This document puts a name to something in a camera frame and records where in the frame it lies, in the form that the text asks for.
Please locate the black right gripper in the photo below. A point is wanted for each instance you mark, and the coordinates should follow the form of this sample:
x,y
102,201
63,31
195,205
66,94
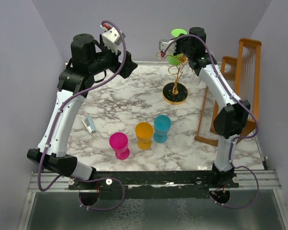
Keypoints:
x,y
177,42

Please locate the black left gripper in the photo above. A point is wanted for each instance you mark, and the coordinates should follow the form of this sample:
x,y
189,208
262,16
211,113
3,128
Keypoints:
x,y
128,65

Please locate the blue plastic goblet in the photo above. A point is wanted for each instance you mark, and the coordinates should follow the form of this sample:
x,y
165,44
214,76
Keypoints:
x,y
162,125

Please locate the orange plastic goblet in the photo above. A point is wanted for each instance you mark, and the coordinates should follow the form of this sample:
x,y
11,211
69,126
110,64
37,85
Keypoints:
x,y
144,132

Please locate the pink plastic goblet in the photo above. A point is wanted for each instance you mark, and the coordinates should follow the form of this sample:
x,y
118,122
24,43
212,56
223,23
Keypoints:
x,y
119,142

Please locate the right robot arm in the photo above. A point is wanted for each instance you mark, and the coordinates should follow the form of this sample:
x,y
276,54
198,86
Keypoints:
x,y
232,111

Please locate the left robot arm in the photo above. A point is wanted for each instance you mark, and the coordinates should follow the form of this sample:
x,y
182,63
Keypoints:
x,y
89,58

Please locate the gold wine glass rack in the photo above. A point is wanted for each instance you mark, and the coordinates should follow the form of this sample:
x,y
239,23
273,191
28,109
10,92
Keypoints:
x,y
174,92

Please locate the small blue stapler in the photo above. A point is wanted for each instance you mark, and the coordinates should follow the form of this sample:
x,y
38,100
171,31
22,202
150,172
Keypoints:
x,y
89,125

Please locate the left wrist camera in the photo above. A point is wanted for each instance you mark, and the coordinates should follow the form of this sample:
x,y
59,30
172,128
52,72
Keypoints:
x,y
111,37

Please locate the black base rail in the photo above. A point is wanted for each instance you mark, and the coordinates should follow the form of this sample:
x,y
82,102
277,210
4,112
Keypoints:
x,y
156,184

